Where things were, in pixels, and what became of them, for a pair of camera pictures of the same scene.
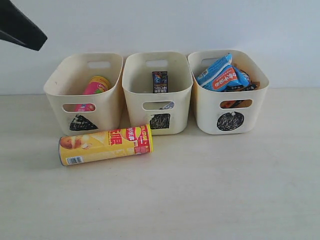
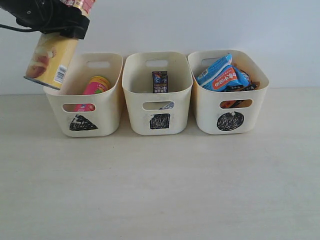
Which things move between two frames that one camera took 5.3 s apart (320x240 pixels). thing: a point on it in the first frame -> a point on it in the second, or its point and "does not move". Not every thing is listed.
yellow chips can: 107,144 -> 50,59
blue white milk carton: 170,106 does not move
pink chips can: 95,85 does not move
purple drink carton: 160,81 does not move
